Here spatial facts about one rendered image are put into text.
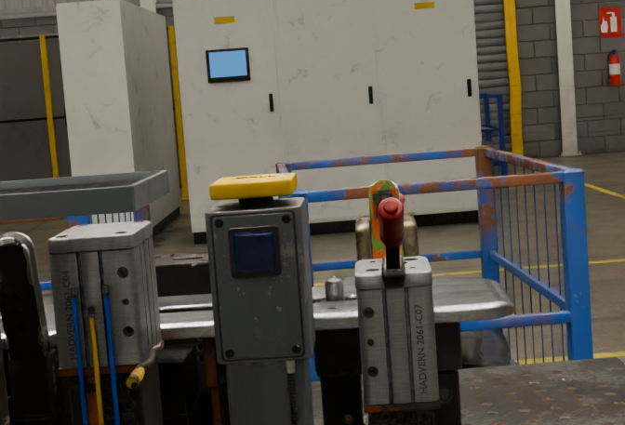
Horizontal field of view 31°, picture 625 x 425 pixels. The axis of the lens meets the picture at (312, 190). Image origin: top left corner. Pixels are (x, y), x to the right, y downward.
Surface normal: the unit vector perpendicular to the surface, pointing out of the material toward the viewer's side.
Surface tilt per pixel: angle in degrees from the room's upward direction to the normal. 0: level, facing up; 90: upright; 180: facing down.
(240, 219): 90
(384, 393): 90
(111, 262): 90
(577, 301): 90
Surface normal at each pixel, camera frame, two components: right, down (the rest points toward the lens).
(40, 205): -0.04, 0.10
